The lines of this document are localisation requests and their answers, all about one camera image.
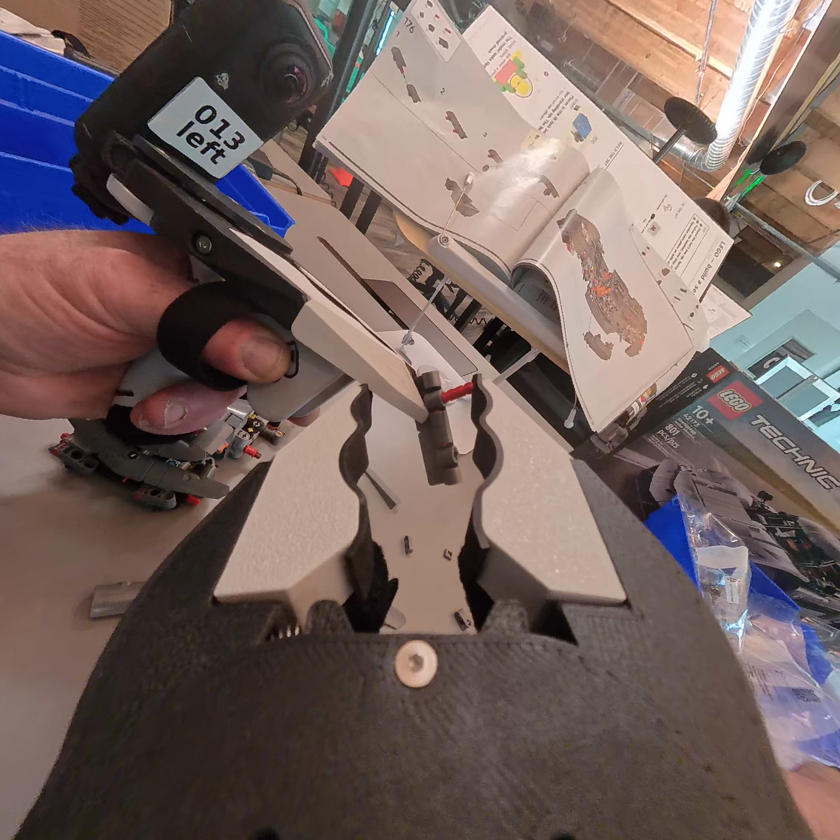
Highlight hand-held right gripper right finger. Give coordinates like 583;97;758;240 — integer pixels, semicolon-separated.
458;374;628;634

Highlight printed toy set box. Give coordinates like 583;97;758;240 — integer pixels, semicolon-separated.
570;348;840;595

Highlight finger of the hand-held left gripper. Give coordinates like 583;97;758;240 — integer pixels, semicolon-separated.
290;299;433;425
226;226;420;376

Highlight partly built toy vehicle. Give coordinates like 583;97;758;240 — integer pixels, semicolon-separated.
48;394;290;514

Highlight white book stand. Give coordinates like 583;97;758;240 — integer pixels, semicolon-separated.
371;172;575;463

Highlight grey beam with red pins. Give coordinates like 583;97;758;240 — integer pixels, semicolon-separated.
413;369;475;488

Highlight open instruction booklet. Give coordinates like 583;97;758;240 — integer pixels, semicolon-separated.
315;0;754;435

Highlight person's left hand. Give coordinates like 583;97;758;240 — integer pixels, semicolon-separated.
0;228;322;434

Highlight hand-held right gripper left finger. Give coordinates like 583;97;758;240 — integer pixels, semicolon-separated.
213;386;400;634

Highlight brown cardboard box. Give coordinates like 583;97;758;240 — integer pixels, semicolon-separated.
39;0;178;74

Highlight black round ceiling fixture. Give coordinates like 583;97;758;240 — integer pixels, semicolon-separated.
656;97;719;161
755;140;808;176

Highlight blue storage bin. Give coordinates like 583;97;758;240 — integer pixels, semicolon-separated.
0;29;295;238
643;495;840;775

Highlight silver ventilation duct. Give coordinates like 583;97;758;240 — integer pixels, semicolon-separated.
676;0;824;173

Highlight clear plastic bags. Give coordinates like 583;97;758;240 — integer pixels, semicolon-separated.
675;486;840;772

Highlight black power plug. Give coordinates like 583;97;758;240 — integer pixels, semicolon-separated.
252;152;304;196

